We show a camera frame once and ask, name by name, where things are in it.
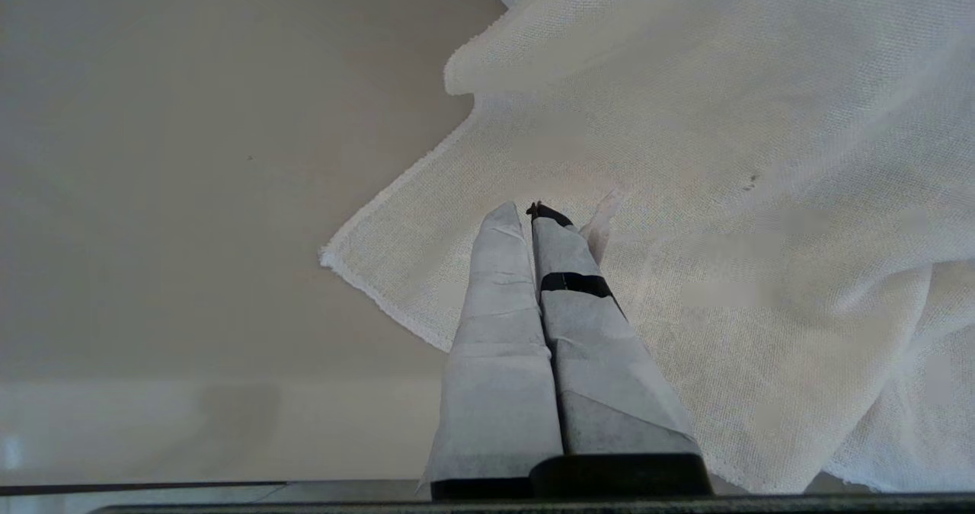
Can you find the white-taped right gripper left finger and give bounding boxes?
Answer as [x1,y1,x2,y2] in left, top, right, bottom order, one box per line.
[423,202,565,500]

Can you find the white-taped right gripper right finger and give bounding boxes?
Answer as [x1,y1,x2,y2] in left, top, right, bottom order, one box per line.
[527,200,714,497]

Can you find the white cloth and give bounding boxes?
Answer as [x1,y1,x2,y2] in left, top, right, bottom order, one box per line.
[320,0,975,494]

